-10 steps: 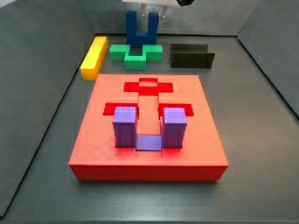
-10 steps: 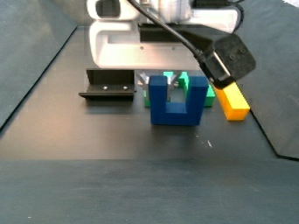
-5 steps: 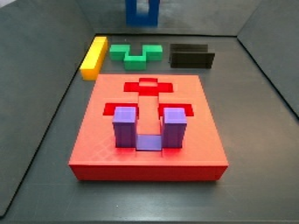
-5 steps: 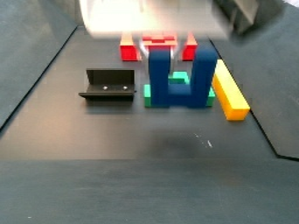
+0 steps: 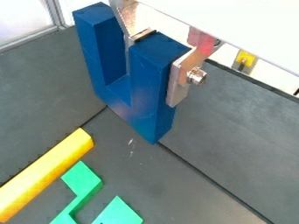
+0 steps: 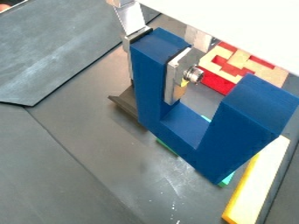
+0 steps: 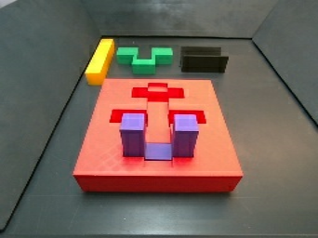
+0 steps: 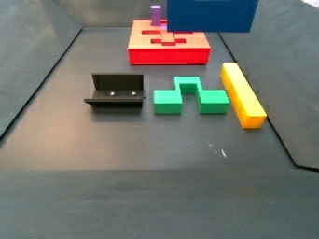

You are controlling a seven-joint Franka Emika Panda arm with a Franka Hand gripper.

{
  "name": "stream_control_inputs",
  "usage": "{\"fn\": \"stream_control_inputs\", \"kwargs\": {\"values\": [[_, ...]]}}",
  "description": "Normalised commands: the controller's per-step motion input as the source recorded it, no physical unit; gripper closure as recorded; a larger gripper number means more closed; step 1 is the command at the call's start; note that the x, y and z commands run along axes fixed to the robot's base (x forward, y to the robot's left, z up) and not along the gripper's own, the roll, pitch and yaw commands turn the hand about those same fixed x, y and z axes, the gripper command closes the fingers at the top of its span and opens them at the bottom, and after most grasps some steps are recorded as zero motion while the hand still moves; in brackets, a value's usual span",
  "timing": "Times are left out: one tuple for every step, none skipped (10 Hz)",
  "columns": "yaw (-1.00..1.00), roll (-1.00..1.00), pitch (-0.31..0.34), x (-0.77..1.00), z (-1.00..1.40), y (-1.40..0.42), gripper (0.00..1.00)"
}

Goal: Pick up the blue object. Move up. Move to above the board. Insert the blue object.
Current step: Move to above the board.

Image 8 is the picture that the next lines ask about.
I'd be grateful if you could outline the blue U-shaped block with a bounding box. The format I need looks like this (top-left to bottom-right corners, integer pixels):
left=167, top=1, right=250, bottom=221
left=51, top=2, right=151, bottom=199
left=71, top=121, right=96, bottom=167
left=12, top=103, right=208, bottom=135
left=167, top=0, right=259, bottom=33

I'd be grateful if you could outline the red slotted board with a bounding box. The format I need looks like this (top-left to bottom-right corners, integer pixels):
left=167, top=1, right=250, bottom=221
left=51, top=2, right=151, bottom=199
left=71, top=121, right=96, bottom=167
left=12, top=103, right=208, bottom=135
left=127, top=20, right=211, bottom=65

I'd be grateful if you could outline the green zigzag block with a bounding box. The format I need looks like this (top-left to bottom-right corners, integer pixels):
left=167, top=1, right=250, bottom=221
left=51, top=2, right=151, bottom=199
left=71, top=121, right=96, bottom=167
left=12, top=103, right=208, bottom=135
left=154, top=76, right=230, bottom=114

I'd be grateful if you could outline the yellow long block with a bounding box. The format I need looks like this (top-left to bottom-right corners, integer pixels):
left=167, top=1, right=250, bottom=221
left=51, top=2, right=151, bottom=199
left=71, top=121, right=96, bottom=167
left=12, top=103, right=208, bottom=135
left=220, top=63, right=267, bottom=129

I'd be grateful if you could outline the purple block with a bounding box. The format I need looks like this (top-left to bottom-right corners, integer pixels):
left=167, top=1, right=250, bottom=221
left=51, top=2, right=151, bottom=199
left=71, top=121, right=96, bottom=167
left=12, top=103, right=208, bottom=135
left=151, top=5, right=162, bottom=26

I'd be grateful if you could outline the black angle bracket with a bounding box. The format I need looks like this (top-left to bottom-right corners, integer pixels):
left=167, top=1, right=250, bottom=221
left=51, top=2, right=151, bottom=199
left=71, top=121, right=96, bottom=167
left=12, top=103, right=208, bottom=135
left=84, top=73, right=144, bottom=107

